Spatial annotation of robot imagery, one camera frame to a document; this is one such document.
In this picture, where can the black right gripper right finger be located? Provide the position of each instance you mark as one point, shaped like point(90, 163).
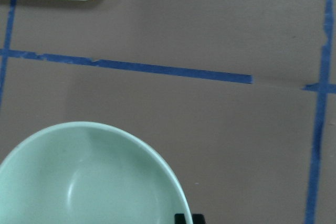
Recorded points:
point(198, 219)

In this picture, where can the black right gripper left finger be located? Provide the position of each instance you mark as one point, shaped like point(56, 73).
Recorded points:
point(180, 218)

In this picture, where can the green bowl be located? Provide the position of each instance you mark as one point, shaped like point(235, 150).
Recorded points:
point(86, 172)

